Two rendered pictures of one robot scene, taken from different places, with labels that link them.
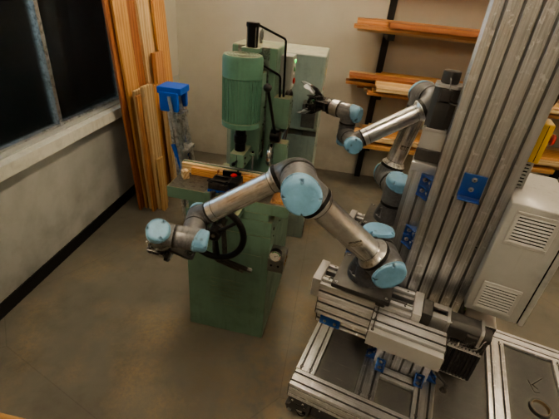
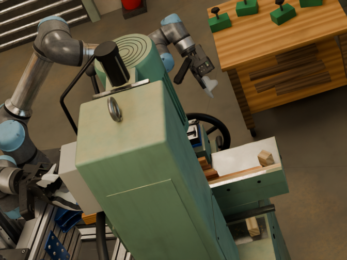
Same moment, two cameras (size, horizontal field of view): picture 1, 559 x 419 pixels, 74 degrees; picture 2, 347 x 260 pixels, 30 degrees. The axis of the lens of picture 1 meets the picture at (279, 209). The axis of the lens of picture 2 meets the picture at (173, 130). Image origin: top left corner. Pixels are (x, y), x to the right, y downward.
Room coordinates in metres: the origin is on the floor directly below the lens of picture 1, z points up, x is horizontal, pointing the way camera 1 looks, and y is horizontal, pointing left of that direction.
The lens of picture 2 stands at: (3.16, 0.37, 2.44)
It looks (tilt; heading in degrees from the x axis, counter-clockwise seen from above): 40 degrees down; 184
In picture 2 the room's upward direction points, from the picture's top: 25 degrees counter-clockwise
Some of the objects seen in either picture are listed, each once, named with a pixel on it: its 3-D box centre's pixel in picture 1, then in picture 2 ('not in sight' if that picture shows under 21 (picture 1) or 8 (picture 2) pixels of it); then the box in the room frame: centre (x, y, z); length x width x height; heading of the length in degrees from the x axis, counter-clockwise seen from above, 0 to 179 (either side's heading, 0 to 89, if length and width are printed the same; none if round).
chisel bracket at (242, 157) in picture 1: (240, 157); not in sight; (1.70, 0.21, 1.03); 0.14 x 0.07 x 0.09; 171
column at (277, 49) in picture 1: (256, 115); (170, 214); (1.97, 0.17, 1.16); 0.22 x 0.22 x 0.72; 81
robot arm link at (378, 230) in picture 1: (376, 242); (13, 140); (1.15, -0.37, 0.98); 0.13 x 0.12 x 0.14; 4
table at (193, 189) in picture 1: (230, 196); (194, 176); (1.58, 0.24, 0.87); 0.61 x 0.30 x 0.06; 81
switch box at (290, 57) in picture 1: (287, 71); (84, 178); (1.98, 0.03, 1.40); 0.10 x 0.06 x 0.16; 171
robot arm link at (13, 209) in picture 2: (346, 134); (10, 196); (1.70, -0.28, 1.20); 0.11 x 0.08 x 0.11; 7
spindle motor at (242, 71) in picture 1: (241, 91); (143, 95); (1.68, 0.22, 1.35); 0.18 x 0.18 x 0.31
